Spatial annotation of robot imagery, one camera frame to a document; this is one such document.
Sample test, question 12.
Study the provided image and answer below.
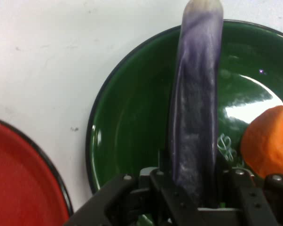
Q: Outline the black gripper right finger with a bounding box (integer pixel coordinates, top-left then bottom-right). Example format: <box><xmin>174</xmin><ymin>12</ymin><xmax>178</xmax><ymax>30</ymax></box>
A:
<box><xmin>215</xmin><ymin>154</ymin><xmax>283</xmax><ymax>226</ymax></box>

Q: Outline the red enamel plate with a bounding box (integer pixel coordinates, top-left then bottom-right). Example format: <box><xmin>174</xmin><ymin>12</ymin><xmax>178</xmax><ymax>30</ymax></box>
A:
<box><xmin>0</xmin><ymin>116</ymin><xmax>74</xmax><ymax>226</ymax></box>

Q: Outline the green enamel plate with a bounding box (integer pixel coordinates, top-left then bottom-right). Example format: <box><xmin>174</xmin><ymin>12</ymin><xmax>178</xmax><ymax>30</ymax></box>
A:
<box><xmin>86</xmin><ymin>19</ymin><xmax>283</xmax><ymax>226</ymax></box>

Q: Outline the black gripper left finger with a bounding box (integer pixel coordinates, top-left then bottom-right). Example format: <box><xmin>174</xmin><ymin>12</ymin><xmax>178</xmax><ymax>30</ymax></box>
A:
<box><xmin>63</xmin><ymin>145</ymin><xmax>206</xmax><ymax>226</ymax></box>

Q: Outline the purple toy eggplant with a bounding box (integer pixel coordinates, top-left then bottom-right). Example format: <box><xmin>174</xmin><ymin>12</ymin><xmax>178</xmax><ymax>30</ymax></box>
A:
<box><xmin>168</xmin><ymin>0</ymin><xmax>225</xmax><ymax>208</ymax></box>

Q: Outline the orange toy carrot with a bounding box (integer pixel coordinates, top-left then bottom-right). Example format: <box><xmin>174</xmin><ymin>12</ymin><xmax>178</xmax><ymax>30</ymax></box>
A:
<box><xmin>240</xmin><ymin>105</ymin><xmax>283</xmax><ymax>180</ymax></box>

